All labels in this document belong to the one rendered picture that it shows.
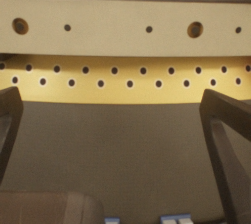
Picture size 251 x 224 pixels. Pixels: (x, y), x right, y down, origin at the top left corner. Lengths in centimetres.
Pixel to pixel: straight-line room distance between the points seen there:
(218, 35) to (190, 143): 12
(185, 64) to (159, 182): 14
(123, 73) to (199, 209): 18
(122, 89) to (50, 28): 10
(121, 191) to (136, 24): 18
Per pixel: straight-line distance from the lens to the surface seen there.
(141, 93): 26
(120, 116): 26
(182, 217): 30
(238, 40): 25
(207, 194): 30
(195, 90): 28
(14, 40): 24
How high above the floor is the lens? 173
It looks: 26 degrees down
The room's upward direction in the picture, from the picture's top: 2 degrees clockwise
